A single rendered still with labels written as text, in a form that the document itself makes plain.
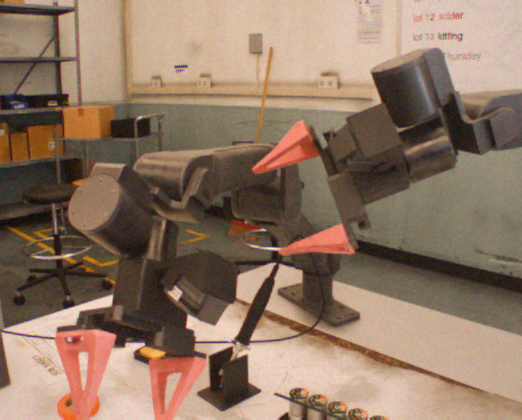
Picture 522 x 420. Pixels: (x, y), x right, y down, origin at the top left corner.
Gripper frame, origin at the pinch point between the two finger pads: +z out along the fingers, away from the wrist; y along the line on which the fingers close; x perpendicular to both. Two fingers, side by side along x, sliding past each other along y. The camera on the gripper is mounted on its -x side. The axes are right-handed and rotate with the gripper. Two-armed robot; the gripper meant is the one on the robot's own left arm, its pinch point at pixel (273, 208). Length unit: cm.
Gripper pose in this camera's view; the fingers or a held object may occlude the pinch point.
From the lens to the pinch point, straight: 56.5
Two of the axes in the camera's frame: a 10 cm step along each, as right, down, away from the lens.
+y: 2.9, 9.0, -3.1
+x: 2.7, 2.4, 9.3
